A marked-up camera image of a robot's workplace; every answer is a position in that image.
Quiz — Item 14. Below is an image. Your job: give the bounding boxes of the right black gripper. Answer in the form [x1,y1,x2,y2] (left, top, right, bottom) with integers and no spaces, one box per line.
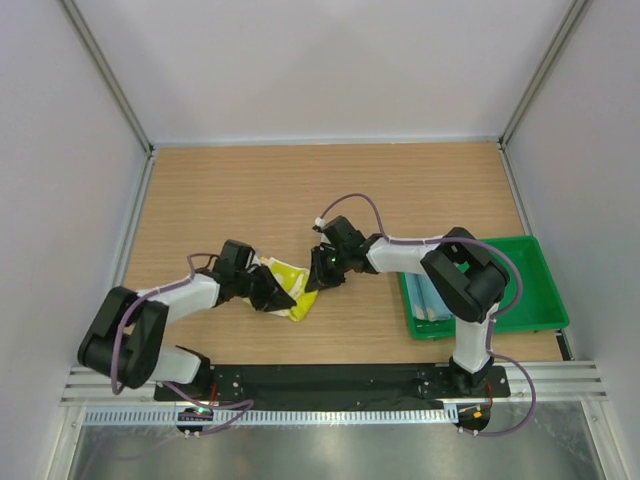
[307,244,352,292]

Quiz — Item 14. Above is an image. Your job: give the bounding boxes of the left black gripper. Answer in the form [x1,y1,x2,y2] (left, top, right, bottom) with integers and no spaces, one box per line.
[234,263,295,311]

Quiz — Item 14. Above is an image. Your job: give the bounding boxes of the yellow green printed towel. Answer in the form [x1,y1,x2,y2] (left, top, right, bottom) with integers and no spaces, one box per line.
[257,255,318,322]

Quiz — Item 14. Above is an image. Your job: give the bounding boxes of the blue polka dot towel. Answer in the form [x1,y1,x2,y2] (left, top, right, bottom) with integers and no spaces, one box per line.
[404,274,454,323]

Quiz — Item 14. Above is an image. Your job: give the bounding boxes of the green plastic tray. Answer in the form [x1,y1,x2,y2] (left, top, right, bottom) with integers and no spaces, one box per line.
[399,236,569,340]

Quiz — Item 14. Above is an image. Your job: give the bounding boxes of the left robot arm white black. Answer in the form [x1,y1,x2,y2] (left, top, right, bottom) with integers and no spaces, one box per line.
[77,240,296,400]

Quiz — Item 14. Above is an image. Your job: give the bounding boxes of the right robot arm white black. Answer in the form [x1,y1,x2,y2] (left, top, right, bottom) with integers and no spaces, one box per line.
[305,216,510,396]

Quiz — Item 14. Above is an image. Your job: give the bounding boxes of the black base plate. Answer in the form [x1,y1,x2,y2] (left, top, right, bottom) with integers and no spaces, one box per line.
[179,363,511,412]

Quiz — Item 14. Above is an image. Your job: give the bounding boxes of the perforated metal cable rail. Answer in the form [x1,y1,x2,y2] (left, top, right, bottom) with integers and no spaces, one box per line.
[82,405,458,427]

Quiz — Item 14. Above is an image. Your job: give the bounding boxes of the left aluminium frame post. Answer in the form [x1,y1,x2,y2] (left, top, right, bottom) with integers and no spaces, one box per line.
[57,0,154,157]

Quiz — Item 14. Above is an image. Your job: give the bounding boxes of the aluminium frame post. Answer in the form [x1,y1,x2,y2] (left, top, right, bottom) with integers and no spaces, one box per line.
[498,0,594,149]
[57,0,154,157]

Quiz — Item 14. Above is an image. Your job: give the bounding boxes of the right aluminium frame post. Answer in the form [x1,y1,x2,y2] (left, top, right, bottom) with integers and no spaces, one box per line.
[498,0,594,149]

